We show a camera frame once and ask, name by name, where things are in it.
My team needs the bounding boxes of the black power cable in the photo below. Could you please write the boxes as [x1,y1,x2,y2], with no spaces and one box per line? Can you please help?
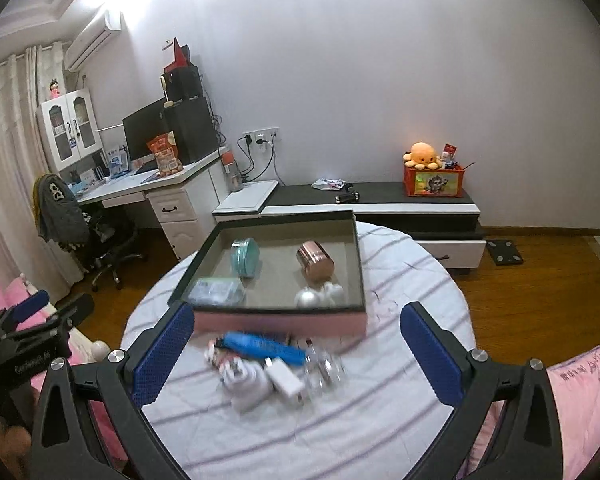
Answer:
[237,135,282,186]

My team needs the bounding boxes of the black and white tv stand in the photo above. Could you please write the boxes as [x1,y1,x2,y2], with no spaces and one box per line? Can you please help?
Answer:
[212,180,487,276]

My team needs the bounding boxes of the person's left hand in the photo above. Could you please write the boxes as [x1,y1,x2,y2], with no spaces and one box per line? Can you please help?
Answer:
[0,407,33,480]

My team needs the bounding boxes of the grey jacket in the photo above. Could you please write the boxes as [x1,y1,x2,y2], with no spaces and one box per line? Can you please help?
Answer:
[32,172,91,248]

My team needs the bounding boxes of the rose gold metal can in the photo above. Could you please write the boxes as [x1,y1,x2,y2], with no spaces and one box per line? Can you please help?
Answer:
[296,241,336,282]

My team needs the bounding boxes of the white glass-door cabinet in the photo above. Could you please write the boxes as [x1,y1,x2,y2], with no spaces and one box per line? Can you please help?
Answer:
[36,87,103,173]

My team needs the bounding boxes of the clear labelled plastic packet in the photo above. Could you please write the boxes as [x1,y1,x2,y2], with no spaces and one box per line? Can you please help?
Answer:
[187,276,246,307]

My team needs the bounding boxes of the clear glass bottle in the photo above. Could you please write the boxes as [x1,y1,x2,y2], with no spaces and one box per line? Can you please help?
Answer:
[302,345,346,401]

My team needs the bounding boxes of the white bed frame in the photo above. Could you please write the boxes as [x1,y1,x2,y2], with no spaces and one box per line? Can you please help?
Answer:
[17,272,113,361]

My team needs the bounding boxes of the clear bottle with red cap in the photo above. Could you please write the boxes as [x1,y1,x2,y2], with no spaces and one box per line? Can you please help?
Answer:
[222,150,244,192]

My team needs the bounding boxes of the red gift bag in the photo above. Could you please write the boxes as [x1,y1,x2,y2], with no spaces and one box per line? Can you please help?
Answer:
[162,37,192,73]

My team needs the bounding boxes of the orange snack bag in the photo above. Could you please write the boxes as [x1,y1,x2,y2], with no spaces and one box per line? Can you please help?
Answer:
[146,131,182,176]

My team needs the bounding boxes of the white air conditioner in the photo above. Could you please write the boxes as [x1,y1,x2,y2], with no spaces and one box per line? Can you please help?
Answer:
[64,10,123,72]

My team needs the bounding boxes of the black computer monitor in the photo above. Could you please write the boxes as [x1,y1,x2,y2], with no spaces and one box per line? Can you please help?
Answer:
[122,96,173,163]

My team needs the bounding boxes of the blue plastic case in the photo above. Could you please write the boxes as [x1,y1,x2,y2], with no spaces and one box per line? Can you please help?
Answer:
[223,331,311,367]

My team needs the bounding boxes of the black floor scale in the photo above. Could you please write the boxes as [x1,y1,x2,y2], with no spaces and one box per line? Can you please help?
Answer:
[486,240,523,267]

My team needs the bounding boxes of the round table with quilt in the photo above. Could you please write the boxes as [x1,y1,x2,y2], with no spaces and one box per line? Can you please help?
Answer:
[120,220,476,480]

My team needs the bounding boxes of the pink bed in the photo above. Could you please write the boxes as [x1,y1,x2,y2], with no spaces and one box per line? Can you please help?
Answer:
[0,270,131,468]

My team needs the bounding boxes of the orange printed crate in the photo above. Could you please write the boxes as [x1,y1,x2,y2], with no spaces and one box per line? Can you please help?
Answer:
[403,162,465,198]

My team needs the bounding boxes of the orange octopus plush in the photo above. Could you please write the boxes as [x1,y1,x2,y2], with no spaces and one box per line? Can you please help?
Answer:
[403,141,443,170]

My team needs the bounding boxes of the small white figurine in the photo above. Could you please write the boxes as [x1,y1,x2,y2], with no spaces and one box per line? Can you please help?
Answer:
[320,281,345,306]

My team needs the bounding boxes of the white wall power strip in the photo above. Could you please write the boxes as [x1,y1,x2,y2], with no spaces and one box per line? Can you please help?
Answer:
[242,127,280,146]

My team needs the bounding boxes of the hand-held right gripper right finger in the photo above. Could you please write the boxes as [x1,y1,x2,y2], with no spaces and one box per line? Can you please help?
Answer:
[400,301,563,480]

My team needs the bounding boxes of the black office chair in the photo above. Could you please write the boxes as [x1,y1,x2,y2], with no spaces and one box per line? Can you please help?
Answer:
[55,205,146,291]

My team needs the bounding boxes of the cream curtain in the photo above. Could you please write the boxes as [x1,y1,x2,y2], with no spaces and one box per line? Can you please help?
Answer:
[0,45,81,301]

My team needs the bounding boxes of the pink printed garment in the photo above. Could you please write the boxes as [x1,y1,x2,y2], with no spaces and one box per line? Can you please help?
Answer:
[460,332,600,480]

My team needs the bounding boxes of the black computer tower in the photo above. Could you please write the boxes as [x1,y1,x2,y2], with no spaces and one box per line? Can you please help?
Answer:
[162,97,220,165]

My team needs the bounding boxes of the blue boxes on stand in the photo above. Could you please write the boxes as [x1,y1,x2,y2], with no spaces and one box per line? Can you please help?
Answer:
[105,147,131,178]

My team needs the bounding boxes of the white desk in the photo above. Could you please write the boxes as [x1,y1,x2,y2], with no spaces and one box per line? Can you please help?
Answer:
[72,147,231,261]

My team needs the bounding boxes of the black speaker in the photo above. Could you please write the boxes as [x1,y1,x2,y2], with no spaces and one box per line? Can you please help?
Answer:
[160,66,203,103]

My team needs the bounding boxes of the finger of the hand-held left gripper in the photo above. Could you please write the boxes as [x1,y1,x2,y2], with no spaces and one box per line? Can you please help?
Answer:
[42,294,96,343]
[2,290,51,333]

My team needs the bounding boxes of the teal round tin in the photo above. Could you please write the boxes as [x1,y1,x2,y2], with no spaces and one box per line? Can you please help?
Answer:
[230,238,262,278]

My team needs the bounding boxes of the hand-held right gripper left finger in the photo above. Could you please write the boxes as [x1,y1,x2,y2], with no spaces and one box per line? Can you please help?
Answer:
[28,302,196,480]

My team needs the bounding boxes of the pink patterned small item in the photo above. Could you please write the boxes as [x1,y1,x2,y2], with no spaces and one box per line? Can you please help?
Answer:
[205,337,241,371]

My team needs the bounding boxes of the pink storage box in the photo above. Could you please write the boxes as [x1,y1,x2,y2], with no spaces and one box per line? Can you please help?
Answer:
[168,210,368,338]

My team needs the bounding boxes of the white charger block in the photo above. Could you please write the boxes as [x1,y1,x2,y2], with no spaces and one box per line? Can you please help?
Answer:
[265,357,306,406]

